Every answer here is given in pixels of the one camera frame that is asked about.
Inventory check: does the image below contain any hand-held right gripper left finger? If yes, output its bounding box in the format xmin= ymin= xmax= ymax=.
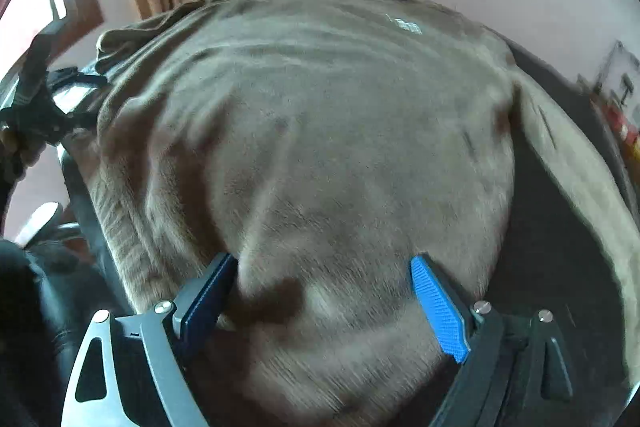
xmin=60 ymin=251 xmax=240 ymax=427

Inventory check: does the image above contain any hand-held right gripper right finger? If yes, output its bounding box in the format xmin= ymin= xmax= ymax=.
xmin=410 ymin=254 xmax=576 ymax=427

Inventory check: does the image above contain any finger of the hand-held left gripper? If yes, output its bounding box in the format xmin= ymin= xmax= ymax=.
xmin=54 ymin=108 xmax=99 ymax=134
xmin=46 ymin=67 xmax=109 ymax=101

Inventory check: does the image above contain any brown fleece garment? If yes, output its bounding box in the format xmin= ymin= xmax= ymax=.
xmin=82 ymin=0 xmax=638 ymax=427

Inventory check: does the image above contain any person's left hand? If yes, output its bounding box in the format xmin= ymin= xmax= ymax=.
xmin=0 ymin=128 xmax=47 ymax=186

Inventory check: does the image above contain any person's black clothing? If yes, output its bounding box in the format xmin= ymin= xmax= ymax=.
xmin=0 ymin=237 xmax=126 ymax=427

